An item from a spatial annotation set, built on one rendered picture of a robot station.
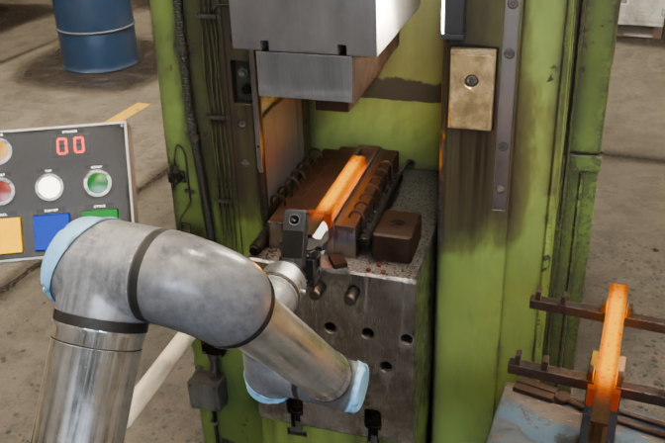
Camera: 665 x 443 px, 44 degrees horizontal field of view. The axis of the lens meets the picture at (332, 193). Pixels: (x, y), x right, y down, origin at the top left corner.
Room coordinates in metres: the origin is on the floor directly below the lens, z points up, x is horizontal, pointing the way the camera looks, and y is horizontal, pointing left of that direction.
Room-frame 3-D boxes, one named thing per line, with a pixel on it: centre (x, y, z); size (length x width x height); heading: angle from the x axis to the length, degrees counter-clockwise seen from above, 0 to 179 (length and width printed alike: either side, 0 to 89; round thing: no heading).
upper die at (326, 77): (1.76, -0.01, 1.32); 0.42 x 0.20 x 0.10; 162
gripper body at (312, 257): (1.39, 0.08, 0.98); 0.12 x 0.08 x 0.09; 162
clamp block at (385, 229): (1.57, -0.14, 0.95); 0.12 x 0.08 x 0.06; 162
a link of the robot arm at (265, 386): (1.22, 0.12, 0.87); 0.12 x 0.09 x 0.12; 67
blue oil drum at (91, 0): (6.14, 1.75, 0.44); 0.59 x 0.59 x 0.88
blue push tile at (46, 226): (1.53, 0.59, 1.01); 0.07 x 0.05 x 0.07; 97
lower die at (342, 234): (1.76, -0.01, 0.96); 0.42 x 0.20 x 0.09; 162
